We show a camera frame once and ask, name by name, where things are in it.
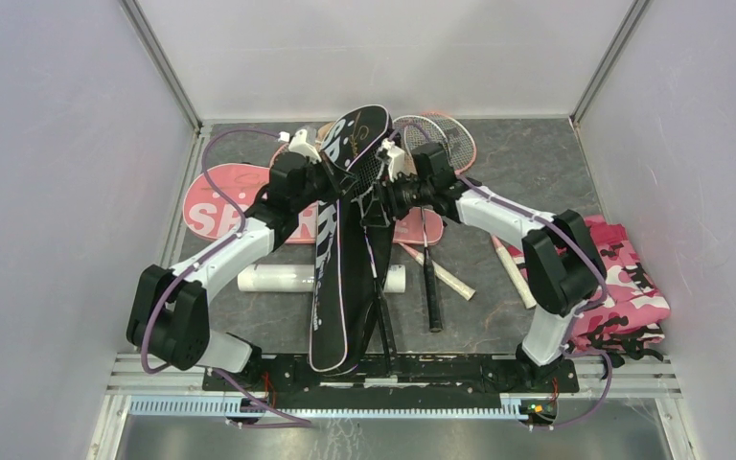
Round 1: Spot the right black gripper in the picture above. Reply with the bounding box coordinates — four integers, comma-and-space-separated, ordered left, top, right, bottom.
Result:
361, 170, 434, 228

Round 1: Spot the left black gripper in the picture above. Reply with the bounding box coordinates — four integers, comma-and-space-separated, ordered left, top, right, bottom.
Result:
292, 151, 358, 213

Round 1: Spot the white frame badminton racket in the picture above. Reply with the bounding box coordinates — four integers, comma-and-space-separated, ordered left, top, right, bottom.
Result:
393, 114, 451, 334

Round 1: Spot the black SPORT racket bag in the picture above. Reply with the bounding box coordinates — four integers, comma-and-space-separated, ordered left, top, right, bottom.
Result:
309, 104, 392, 375

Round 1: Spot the white shuttlecock tube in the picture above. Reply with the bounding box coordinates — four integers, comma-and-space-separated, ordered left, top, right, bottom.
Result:
237, 264, 406, 294

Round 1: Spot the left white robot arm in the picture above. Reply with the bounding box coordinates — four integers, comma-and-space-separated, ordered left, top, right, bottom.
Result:
126, 150, 355, 391

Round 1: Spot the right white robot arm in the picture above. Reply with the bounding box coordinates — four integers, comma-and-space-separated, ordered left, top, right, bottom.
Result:
346, 140, 607, 391

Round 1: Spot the pink SPORT racket bag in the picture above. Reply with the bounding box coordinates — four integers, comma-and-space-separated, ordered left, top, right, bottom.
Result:
182, 163, 445, 245

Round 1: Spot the pink camouflage cloth bag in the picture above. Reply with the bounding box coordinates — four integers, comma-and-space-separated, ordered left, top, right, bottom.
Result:
507, 214, 672, 363

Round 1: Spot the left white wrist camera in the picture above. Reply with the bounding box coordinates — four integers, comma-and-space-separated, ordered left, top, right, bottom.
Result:
287, 127, 322, 164

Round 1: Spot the pink frame badminton racket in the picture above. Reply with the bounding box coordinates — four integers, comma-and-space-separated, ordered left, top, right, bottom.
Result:
422, 111, 538, 311

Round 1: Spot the black racket handle left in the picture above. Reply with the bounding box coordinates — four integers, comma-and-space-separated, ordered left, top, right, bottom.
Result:
423, 246, 443, 333

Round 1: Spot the white racket handle left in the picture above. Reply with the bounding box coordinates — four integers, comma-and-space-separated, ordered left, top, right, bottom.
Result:
432, 262, 476, 301

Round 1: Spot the white racket handle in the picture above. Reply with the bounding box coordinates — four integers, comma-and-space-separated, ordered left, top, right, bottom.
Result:
491, 236, 537, 310
432, 262, 476, 301

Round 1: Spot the white racket handle right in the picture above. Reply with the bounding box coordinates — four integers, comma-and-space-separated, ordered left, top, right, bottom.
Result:
491, 236, 537, 310

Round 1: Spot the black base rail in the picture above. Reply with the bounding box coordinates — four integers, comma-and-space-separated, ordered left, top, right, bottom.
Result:
237, 354, 580, 410

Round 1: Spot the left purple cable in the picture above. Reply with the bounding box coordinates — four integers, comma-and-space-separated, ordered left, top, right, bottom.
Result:
139, 128, 313, 429

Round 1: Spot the white toothed cable duct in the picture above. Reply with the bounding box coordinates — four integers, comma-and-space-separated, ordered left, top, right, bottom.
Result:
127, 395, 528, 422

